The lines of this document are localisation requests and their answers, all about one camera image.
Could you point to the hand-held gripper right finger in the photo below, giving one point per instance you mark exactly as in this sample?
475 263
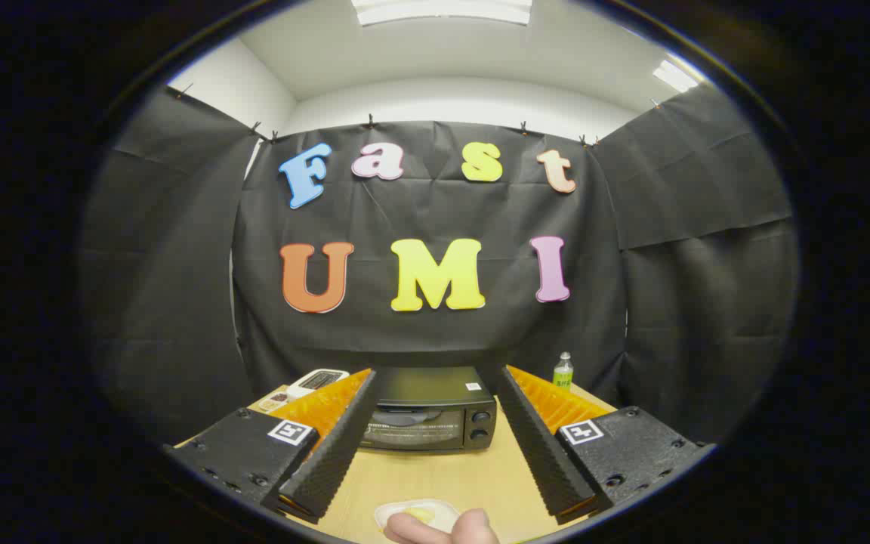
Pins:
537 446

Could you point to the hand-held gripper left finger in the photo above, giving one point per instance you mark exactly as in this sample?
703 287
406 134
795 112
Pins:
337 446

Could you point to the pale yellow bread roll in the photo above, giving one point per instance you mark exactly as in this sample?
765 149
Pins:
420 514

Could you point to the black toaster oven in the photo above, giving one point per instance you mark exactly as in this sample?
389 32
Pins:
435 387

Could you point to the white pop-up toaster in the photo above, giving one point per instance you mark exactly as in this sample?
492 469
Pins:
297 390

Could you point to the green drink bottle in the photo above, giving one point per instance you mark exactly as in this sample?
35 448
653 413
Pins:
563 372

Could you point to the white plate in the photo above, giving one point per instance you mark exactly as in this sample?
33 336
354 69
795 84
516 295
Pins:
446 508

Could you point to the small ceiling light panel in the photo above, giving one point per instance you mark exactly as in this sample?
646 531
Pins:
674 75

